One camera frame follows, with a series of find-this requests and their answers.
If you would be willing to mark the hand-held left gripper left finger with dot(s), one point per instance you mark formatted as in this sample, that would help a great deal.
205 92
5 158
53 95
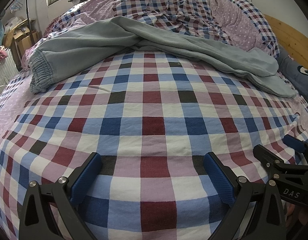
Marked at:
87 177

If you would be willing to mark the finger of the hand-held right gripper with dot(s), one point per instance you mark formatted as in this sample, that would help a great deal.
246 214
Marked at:
295 143
269 158

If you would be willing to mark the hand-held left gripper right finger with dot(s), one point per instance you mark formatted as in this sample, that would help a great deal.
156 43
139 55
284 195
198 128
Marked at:
216 177

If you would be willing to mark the grey-blue sweatpants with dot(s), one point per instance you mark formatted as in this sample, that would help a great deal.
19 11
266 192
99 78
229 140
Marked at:
98 40

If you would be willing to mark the black clothes rack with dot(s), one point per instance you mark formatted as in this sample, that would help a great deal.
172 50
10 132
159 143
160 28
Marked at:
28 7

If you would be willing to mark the blue cartoon pillow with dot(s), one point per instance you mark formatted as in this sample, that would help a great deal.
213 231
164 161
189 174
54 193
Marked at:
299 77

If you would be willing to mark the wooden headboard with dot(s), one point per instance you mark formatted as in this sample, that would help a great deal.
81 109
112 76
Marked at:
291 37

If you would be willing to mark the covered white suitcase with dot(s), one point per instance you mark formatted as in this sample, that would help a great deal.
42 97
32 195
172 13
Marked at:
3 75

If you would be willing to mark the open cardboard box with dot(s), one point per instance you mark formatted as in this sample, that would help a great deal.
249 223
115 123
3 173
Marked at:
16 27

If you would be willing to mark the checked and dotted duvet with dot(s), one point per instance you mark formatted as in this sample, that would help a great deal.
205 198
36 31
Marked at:
184 7

